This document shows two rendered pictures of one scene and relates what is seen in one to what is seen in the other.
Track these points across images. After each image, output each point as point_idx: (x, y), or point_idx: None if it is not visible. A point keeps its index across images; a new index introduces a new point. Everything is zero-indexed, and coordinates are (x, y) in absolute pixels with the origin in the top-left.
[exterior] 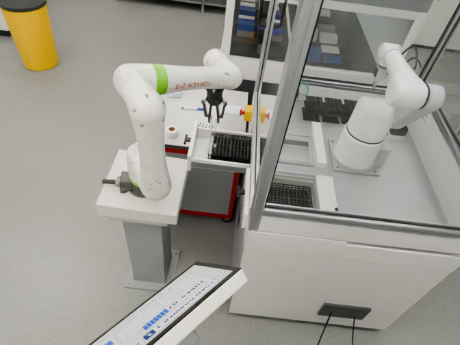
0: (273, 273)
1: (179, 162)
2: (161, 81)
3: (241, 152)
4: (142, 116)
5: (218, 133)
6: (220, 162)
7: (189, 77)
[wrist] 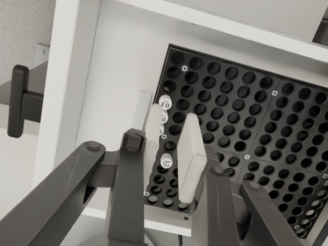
0: None
1: (21, 153)
2: None
3: (279, 203)
4: None
5: (204, 65)
6: (174, 232)
7: None
